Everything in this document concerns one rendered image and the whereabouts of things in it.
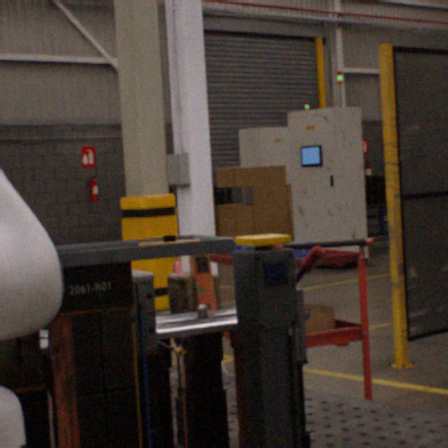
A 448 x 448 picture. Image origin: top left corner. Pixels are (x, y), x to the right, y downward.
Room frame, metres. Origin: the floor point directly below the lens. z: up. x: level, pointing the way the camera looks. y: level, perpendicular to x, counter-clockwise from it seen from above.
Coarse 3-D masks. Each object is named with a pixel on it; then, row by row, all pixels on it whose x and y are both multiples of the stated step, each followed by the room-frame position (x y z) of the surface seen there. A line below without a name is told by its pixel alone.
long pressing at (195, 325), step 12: (216, 312) 1.73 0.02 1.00; (228, 312) 1.72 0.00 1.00; (168, 324) 1.62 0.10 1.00; (180, 324) 1.61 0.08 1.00; (192, 324) 1.60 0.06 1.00; (204, 324) 1.58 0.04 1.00; (216, 324) 1.58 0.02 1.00; (228, 324) 1.59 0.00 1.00; (168, 336) 1.55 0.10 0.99; (180, 336) 1.55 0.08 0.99
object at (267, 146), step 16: (256, 128) 15.79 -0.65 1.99; (272, 128) 15.93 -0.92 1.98; (288, 128) 16.21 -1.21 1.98; (240, 144) 16.07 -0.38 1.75; (256, 144) 15.80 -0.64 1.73; (272, 144) 15.90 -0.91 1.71; (288, 144) 16.17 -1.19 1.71; (256, 160) 15.82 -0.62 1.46; (272, 160) 15.89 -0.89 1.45; (288, 160) 16.16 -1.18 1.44; (288, 176) 16.15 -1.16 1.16
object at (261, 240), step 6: (270, 234) 1.37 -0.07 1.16; (240, 240) 1.35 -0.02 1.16; (246, 240) 1.33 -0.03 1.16; (252, 240) 1.31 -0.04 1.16; (258, 240) 1.31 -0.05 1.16; (264, 240) 1.32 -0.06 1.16; (270, 240) 1.32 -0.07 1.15; (276, 240) 1.33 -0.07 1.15; (282, 240) 1.33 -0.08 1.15; (288, 240) 1.33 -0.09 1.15; (252, 246) 1.31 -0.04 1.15; (258, 246) 1.32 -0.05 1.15; (264, 246) 1.34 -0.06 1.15; (270, 246) 1.34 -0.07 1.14
